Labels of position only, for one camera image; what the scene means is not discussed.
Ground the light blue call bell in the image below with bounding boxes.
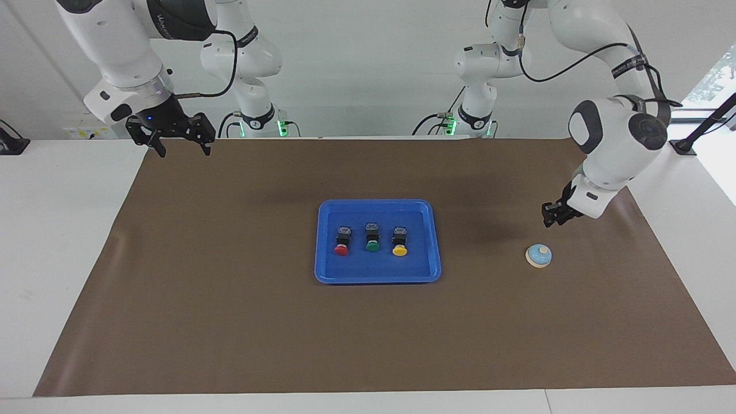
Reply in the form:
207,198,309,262
525,243,553,269

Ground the blue plastic tray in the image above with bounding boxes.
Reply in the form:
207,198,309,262
314,199,442,285

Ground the black table clamp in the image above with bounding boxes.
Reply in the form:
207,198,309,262
0,118,30,156

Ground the brown table mat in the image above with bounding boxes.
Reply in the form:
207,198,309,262
33,137,736,397

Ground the black right base cable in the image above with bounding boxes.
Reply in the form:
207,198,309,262
217,112,242,139

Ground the black base cable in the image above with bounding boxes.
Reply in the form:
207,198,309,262
217,112,242,139
411,86,467,136

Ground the white wall socket box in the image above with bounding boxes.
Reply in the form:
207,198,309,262
62,118,130,140

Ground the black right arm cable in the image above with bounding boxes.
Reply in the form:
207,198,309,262
171,29,240,99

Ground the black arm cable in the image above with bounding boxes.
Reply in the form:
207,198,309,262
171,29,240,99
516,32,684,111

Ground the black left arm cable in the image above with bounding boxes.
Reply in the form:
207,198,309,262
516,32,684,111

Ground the black left base cable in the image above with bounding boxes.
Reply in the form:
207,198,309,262
411,86,467,136

